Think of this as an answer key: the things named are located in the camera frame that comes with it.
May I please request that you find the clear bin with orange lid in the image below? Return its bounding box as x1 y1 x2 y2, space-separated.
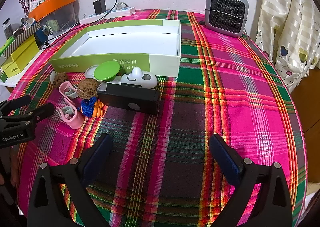
28 0 78 35

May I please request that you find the blue and orange knitted toy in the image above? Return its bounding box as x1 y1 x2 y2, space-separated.
80 97 105 118

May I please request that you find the white jar with green lid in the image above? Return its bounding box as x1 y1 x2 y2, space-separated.
94 61 125 85

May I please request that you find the glass jar with black lid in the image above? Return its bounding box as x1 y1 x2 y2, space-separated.
2 18 13 37

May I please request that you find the striped cardboard box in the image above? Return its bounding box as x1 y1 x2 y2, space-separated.
4 20 42 57

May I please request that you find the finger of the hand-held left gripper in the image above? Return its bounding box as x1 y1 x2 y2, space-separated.
0 95 32 117
7 102 55 127

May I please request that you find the white round lid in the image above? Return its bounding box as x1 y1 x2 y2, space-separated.
85 65 100 79

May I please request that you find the white power strip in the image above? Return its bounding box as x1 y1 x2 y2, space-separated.
79 7 137 25

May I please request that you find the white cow figurine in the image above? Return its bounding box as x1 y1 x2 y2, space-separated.
120 68 158 89

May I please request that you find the black charger adapter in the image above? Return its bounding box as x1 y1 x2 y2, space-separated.
93 0 107 15

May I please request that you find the yellow-green cardboard box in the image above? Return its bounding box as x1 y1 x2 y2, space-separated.
0 55 25 83
10 35 40 66

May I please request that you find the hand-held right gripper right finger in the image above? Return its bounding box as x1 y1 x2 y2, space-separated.
209 134 292 227

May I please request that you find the pink plaid tablecloth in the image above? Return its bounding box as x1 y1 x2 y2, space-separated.
7 9 308 227

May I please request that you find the small blue box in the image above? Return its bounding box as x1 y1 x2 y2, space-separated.
35 28 50 45

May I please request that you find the black rectangular device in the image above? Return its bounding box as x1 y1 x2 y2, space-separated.
96 83 160 115

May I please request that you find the pink clip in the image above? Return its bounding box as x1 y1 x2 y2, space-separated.
59 80 78 101
55 105 85 130

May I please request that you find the green and white cardboard box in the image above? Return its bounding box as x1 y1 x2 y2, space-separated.
50 19 182 78

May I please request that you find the large brown walnut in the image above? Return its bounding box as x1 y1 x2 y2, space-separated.
77 79 98 99

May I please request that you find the cream patterned curtain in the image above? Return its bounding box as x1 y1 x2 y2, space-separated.
255 0 320 93

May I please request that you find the grey space heater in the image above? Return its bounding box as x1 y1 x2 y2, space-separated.
204 0 250 38

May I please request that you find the small brown walnut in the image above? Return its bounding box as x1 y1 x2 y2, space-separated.
53 72 69 88

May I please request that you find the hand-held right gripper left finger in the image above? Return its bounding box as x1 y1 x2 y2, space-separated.
27 133 113 227

